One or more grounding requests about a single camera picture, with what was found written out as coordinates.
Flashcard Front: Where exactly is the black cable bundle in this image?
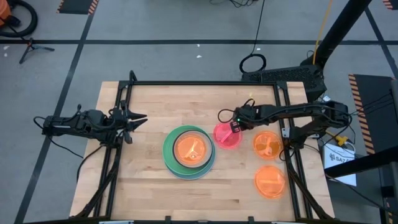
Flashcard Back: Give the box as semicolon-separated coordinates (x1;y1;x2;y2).
210;0;259;9

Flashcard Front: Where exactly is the pink translucent plate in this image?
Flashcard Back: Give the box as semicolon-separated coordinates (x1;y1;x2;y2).
213;123;243;150

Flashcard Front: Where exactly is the black hanging cable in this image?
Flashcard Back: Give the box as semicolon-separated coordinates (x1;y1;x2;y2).
238;0;267;74

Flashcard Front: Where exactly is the black tripod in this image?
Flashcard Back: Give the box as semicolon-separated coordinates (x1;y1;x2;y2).
19;37;55;65

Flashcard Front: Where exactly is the black vacuum hose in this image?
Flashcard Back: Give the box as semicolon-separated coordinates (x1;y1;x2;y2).
0;0;39;39

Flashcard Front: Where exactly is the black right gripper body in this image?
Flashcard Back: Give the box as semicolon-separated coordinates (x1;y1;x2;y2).
229;104;265;134

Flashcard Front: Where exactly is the green large plate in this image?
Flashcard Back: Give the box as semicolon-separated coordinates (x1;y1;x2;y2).
162;125;215;175

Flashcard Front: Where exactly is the black perforated computer case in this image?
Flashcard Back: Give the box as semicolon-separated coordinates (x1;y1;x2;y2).
241;64;327;105

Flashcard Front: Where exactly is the yellow plug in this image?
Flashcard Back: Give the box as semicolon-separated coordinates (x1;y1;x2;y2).
326;130;349;147

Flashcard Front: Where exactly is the white labelled box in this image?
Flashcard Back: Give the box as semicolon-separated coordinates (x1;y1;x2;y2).
323;142;358;187

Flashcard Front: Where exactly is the orange translucent plate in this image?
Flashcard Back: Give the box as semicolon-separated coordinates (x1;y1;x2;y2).
173;132;208;166
254;165;287;200
252;130;284;161

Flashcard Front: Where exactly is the black cylindrical pole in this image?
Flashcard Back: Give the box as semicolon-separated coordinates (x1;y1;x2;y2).
300;0;373;69

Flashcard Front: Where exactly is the dark navy plate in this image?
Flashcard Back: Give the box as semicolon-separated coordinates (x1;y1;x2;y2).
171;129;215;170

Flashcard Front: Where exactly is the pale sage large plate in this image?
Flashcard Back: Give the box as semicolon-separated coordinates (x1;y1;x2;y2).
166;155;216;180

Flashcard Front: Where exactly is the yellow hanging cable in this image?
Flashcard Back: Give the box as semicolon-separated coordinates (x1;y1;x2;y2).
312;0;333;65

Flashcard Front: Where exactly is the orange vacuum cleaner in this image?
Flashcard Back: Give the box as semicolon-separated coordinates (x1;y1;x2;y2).
0;0;12;27

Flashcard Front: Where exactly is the black floor cable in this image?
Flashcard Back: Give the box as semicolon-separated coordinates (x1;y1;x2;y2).
76;144;106;184

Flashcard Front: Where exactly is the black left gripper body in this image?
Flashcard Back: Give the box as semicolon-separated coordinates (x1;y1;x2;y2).
112;100;134;144

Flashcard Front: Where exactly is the black angled beam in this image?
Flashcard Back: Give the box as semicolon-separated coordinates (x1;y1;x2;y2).
324;146;398;179

